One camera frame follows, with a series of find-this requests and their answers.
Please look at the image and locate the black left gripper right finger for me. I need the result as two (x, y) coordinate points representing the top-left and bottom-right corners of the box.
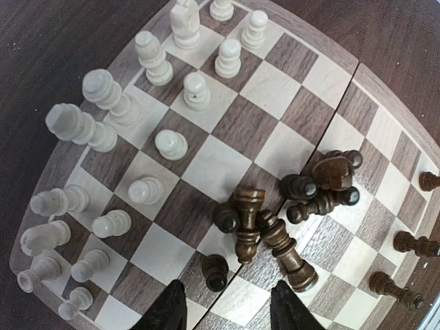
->
(270, 280), (320, 330)

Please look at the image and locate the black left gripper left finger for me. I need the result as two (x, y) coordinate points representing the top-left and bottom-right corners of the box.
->
(137, 279), (187, 330)

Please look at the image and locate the dark corner rook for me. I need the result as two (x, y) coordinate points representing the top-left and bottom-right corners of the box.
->
(419, 172), (440, 192)

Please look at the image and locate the wooden chess board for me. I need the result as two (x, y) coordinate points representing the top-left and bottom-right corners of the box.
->
(9, 1), (439, 329)

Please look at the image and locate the white knight chess piece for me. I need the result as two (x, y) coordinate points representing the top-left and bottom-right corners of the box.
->
(170, 1), (200, 50)

